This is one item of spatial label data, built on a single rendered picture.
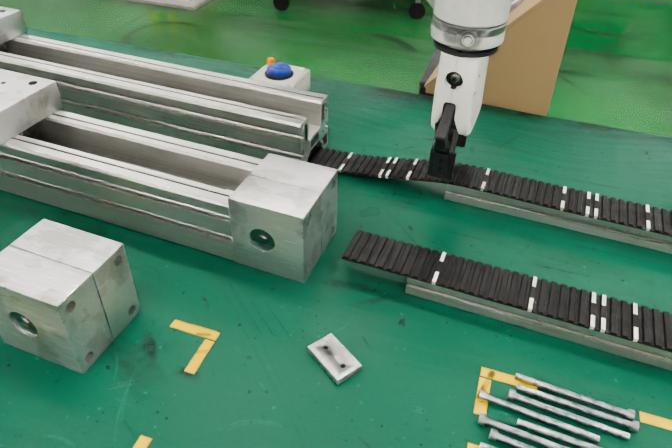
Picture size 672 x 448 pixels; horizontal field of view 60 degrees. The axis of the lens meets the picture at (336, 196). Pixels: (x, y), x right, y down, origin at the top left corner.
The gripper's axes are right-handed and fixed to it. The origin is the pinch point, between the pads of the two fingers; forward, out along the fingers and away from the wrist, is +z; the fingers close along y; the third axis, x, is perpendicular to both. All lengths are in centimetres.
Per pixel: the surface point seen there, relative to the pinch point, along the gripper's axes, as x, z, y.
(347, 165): 13.9, 5.3, -0.7
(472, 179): -3.8, 2.8, -0.8
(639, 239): -25.2, 5.1, -2.1
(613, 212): -21.5, 2.7, -1.2
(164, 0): 223, 81, 236
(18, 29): 76, -3, 4
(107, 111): 53, 3, -4
